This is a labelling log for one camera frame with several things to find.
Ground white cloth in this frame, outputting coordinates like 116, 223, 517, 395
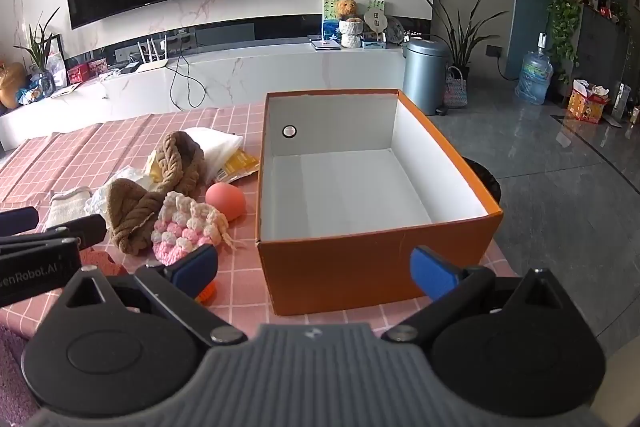
85, 166, 153, 215

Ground snack bags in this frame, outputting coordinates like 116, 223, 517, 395
17, 84, 51, 104

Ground white marble TV cabinet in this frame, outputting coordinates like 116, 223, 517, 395
0, 42, 408, 152

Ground pink checked tablecloth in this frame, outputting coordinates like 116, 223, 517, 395
0, 102, 521, 343

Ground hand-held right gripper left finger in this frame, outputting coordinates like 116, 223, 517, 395
52, 244, 248, 348

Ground flat grey box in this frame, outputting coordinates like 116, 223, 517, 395
307, 34, 343, 51

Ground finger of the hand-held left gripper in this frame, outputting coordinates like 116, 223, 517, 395
0, 206, 40, 238
44, 214, 107, 253

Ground orange cardboard box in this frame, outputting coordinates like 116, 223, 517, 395
256, 89, 503, 317

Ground pothos plant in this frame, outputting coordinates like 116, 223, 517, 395
517, 0, 596, 82

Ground purple cloth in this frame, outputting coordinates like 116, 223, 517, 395
0, 324, 31, 413

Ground teddy bear in white pot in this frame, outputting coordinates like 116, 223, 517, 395
339, 18, 364, 49

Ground pink white crochet pouch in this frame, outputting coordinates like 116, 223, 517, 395
151, 192, 246, 265

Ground yellow snack packet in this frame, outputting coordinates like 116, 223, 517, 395
215, 151, 260, 184

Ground black cable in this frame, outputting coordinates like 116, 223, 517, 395
167, 52, 201, 110

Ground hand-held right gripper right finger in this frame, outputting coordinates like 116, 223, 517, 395
382, 244, 586, 346

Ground red gift box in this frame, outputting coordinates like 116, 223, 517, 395
567, 79, 611, 125

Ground grey cabinet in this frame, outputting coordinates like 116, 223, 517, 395
570, 2, 633, 108

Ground white towel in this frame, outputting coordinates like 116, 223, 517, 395
46, 187, 92, 230

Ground green leaf painting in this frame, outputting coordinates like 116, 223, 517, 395
357, 0, 386, 22

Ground black round bin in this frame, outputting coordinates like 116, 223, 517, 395
460, 157, 502, 208

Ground gold vase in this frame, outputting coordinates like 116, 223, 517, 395
0, 62, 28, 110

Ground pink soft ball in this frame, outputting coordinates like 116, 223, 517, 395
205, 183, 246, 223

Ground blue water bottle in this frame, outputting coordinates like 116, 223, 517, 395
515, 33, 554, 106

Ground woven basket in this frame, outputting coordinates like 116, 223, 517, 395
442, 67, 468, 108

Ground green blue painting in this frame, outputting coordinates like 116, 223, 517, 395
321, 0, 346, 44

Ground black picture frame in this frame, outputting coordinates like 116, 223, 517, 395
47, 33, 68, 90

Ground white round fan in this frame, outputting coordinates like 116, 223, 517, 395
363, 7, 390, 42

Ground orange textured sponge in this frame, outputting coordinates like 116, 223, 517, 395
80, 248, 126, 278

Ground orange spiky toy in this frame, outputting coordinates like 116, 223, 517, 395
192, 279, 218, 305

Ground white router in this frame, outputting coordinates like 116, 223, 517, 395
135, 38, 168, 72

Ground potted plant in glass vase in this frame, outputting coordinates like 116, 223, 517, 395
15, 7, 61, 92

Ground silver pedal trash can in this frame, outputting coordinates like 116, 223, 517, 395
401, 38, 451, 116

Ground long-leaf potted plant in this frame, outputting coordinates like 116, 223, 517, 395
422, 0, 508, 80

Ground decorative plate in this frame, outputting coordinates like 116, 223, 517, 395
385, 16, 405, 45

